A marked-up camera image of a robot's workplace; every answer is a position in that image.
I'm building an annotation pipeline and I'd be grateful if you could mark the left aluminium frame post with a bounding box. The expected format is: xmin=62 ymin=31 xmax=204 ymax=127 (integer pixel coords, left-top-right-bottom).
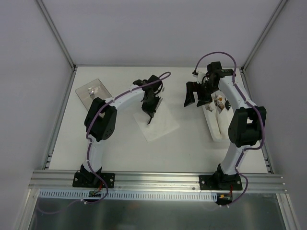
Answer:
xmin=35 ymin=0 xmax=76 ymax=70

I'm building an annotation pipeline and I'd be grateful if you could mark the white slotted cable duct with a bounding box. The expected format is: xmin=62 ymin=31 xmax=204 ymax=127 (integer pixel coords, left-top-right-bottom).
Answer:
xmin=38 ymin=189 xmax=217 ymax=202

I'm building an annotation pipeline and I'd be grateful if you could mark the aluminium frame post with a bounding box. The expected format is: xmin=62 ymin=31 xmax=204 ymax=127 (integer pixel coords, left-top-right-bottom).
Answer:
xmin=241 ymin=0 xmax=288 ymax=73
xmin=35 ymin=0 xmax=76 ymax=70

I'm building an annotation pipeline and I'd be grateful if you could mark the right aluminium frame post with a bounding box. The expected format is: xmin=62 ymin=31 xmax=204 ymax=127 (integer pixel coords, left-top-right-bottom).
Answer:
xmin=241 ymin=0 xmax=288 ymax=73

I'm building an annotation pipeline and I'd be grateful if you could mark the ornate silver fork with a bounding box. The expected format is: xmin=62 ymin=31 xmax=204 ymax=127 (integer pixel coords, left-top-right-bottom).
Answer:
xmin=88 ymin=87 xmax=97 ymax=98

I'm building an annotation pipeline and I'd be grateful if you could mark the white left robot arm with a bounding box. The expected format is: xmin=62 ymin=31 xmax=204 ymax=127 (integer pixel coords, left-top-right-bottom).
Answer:
xmin=80 ymin=75 xmax=163 ymax=187

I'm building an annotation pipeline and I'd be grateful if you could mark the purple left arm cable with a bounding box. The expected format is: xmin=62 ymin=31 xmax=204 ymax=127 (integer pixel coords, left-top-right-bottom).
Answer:
xmin=35 ymin=71 xmax=172 ymax=214

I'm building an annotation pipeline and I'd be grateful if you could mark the smoked clear plastic box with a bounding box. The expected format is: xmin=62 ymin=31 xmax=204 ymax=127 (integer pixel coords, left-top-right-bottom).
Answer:
xmin=75 ymin=79 xmax=112 ymax=111

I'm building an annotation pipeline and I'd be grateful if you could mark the white plastic basket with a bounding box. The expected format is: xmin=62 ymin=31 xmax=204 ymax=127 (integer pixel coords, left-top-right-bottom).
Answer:
xmin=202 ymin=91 xmax=234 ymax=142

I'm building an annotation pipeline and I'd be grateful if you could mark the white paper napkin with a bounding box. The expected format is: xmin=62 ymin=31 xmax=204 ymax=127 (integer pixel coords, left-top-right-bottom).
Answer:
xmin=133 ymin=102 xmax=180 ymax=142

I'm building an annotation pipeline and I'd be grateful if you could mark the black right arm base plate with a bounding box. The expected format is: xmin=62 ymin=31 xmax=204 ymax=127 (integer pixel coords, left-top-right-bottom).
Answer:
xmin=199 ymin=174 xmax=243 ymax=191

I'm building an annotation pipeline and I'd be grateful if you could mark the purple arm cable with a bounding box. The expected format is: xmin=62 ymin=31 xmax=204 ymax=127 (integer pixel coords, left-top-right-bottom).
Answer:
xmin=191 ymin=51 xmax=265 ymax=209
xmin=35 ymin=71 xmax=172 ymax=214

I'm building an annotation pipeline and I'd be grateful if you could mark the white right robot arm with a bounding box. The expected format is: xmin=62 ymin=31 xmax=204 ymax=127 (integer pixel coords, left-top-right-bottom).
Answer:
xmin=184 ymin=61 xmax=266 ymax=190

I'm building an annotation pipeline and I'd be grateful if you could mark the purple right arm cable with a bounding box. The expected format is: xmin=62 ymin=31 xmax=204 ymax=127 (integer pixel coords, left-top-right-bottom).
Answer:
xmin=191 ymin=51 xmax=265 ymax=209

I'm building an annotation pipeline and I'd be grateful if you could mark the gold cutlery bundle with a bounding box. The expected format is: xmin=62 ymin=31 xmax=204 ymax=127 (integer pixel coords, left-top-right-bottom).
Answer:
xmin=214 ymin=95 xmax=226 ymax=113

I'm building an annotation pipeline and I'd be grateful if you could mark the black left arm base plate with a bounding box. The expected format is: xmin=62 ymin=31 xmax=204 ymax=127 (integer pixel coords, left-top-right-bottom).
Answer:
xmin=72 ymin=165 xmax=116 ymax=188

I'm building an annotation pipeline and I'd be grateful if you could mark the folded white napkins stack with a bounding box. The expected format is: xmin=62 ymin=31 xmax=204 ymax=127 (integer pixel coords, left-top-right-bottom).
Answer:
xmin=210 ymin=106 xmax=233 ymax=142

